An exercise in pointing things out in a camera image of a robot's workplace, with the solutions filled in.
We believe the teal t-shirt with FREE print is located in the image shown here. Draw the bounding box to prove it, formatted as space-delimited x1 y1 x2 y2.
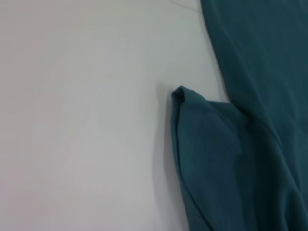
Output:
171 0 308 231

